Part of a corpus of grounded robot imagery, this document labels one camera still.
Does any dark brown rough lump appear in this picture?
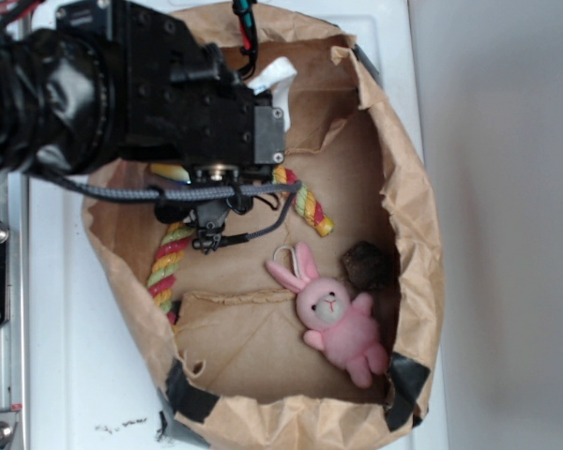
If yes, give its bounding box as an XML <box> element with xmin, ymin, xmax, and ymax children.
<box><xmin>341</xmin><ymin>241</ymin><xmax>397</xmax><ymax>291</ymax></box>

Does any yellow green sponge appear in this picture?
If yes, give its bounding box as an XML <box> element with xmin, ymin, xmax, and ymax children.
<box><xmin>149</xmin><ymin>163</ymin><xmax>190</xmax><ymax>184</ymax></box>

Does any aluminium frame rail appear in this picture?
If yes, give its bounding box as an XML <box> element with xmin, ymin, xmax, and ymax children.
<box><xmin>0</xmin><ymin>172</ymin><xmax>30</xmax><ymax>449</ymax></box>

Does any pink plush bunny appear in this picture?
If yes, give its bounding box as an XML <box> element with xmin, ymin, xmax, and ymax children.
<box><xmin>266</xmin><ymin>242</ymin><xmax>388</xmax><ymax>389</ymax></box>

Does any multicolour twisted rope toy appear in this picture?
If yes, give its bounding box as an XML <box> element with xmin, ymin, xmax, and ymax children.
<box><xmin>146</xmin><ymin>165</ymin><xmax>335</xmax><ymax>325</ymax></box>

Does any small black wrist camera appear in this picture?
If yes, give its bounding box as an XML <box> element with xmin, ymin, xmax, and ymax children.
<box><xmin>154</xmin><ymin>200</ymin><xmax>250</xmax><ymax>254</ymax></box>

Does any grey braided cable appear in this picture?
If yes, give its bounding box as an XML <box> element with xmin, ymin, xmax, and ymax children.
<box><xmin>23</xmin><ymin>171</ymin><xmax>304</xmax><ymax>248</ymax></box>

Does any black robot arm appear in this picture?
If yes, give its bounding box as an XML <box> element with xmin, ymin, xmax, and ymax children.
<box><xmin>0</xmin><ymin>1</ymin><xmax>285</xmax><ymax>179</ymax></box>

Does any brown paper bag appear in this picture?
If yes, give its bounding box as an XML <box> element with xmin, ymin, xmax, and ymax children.
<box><xmin>82</xmin><ymin>5</ymin><xmax>444</xmax><ymax>449</ymax></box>

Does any white paper label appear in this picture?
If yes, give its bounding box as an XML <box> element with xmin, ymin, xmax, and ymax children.
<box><xmin>248</xmin><ymin>56</ymin><xmax>297</xmax><ymax>132</ymax></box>

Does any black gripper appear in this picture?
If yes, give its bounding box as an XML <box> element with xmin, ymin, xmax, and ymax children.
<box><xmin>56</xmin><ymin>1</ymin><xmax>285</xmax><ymax>180</ymax></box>

